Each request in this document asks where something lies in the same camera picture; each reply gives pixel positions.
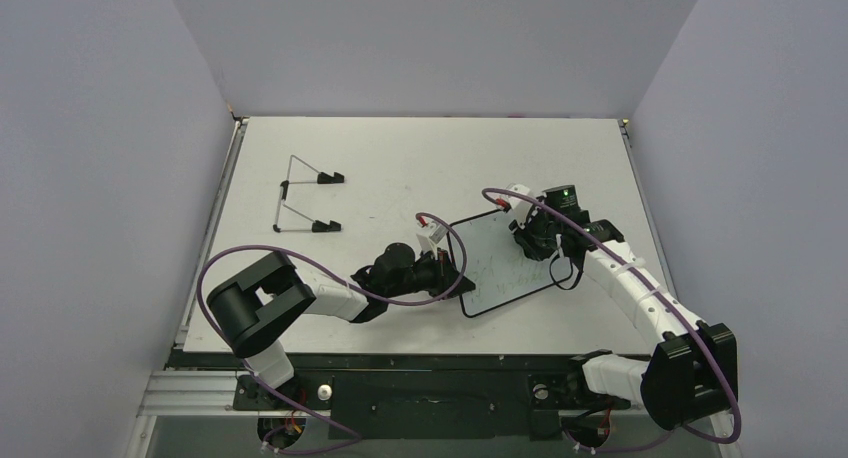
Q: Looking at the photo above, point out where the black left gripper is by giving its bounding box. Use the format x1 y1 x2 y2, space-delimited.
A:
386 248 475 301

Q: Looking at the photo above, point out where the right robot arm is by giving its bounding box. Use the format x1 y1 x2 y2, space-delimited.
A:
494 185 741 430

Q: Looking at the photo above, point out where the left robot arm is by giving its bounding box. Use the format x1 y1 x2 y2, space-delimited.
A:
201 243 476 408

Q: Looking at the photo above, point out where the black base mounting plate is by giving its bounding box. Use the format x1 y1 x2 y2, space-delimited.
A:
165 352 670 443

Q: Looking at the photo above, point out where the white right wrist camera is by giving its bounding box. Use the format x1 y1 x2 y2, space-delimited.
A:
500 183 543 233

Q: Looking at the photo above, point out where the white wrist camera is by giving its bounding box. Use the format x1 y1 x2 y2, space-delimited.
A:
416 216 450 260
500 183 543 233

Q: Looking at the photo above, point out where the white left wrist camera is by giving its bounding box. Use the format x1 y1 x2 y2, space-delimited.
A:
416 216 450 260

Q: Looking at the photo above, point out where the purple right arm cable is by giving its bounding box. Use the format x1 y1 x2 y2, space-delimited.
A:
480 187 743 455

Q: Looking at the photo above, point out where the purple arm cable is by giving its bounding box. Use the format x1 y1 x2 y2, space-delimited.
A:
195 211 469 456
480 187 743 455

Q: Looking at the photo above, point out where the wire whiteboard stand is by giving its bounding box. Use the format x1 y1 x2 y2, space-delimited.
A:
271 154 346 234

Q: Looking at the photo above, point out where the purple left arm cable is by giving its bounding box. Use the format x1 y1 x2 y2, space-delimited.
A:
195 211 469 456

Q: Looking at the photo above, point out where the aluminium frame rail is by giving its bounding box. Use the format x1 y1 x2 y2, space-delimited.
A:
171 116 250 350

